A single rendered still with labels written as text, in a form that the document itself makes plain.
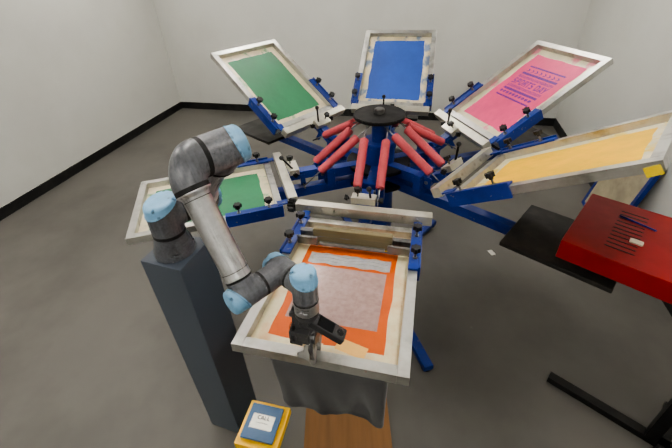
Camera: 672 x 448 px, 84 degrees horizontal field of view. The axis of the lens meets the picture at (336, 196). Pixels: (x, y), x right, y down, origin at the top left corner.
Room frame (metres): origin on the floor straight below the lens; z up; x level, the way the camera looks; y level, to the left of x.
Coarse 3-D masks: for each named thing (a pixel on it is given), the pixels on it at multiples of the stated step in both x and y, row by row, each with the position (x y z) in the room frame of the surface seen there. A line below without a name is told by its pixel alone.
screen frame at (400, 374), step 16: (320, 224) 1.47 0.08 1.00; (336, 224) 1.45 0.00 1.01; (352, 224) 1.44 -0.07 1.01; (368, 224) 1.44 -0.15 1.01; (288, 256) 1.22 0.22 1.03; (416, 272) 1.08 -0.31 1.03; (256, 304) 0.94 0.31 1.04; (256, 320) 0.88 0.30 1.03; (240, 336) 0.80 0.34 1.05; (256, 352) 0.75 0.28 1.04; (272, 352) 0.74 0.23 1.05; (288, 352) 0.73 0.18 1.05; (320, 352) 0.73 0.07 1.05; (400, 352) 0.71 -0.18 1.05; (336, 368) 0.68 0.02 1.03; (352, 368) 0.67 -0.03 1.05; (368, 368) 0.66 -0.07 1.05; (384, 368) 0.66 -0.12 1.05; (400, 368) 0.66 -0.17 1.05
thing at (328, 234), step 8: (320, 232) 1.32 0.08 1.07; (328, 232) 1.31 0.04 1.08; (336, 232) 1.30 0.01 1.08; (344, 232) 1.29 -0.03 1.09; (352, 232) 1.28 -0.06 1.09; (360, 232) 1.28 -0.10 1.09; (368, 232) 1.28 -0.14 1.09; (376, 232) 1.28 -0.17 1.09; (320, 240) 1.31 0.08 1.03; (328, 240) 1.30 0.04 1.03; (336, 240) 1.30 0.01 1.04; (344, 240) 1.29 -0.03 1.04; (352, 240) 1.28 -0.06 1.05; (360, 240) 1.27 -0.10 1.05; (368, 240) 1.26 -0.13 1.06; (376, 240) 1.25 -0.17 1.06; (384, 240) 1.24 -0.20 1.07; (392, 240) 1.25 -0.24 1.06; (384, 248) 1.24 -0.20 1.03
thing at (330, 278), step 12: (324, 252) 1.28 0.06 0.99; (336, 252) 1.27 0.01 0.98; (348, 252) 1.27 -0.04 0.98; (312, 264) 1.20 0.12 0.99; (324, 264) 1.19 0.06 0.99; (324, 276) 1.12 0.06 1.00; (336, 276) 1.11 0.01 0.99; (324, 288) 1.05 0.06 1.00; (336, 288) 1.04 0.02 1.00; (288, 300) 0.99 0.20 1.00; (324, 300) 0.98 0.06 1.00; (336, 300) 0.98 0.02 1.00; (288, 312) 0.93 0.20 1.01; (324, 312) 0.92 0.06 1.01; (276, 324) 0.87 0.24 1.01; (288, 324) 0.87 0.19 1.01; (288, 336) 0.82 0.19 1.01; (324, 336) 0.81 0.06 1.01
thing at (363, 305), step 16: (352, 256) 1.24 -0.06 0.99; (368, 256) 1.24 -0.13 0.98; (384, 256) 1.23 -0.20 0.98; (352, 272) 1.14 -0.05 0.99; (368, 272) 1.13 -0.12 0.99; (384, 272) 1.13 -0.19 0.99; (352, 288) 1.04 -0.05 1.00; (368, 288) 1.04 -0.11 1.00; (384, 288) 1.04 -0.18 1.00; (336, 304) 0.96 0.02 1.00; (352, 304) 0.96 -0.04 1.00; (368, 304) 0.95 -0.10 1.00; (384, 304) 0.95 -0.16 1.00; (336, 320) 0.88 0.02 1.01; (352, 320) 0.88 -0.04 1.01; (368, 320) 0.88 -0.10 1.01; (384, 320) 0.87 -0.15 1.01; (352, 336) 0.81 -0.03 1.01; (368, 336) 0.81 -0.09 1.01; (384, 336) 0.80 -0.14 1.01; (368, 352) 0.74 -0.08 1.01
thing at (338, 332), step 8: (320, 320) 0.73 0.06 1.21; (328, 320) 0.74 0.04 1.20; (312, 328) 0.71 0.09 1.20; (320, 328) 0.70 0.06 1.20; (328, 328) 0.71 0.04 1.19; (336, 328) 0.72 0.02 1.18; (344, 328) 0.73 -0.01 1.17; (328, 336) 0.69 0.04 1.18; (336, 336) 0.69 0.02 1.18; (344, 336) 0.70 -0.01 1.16
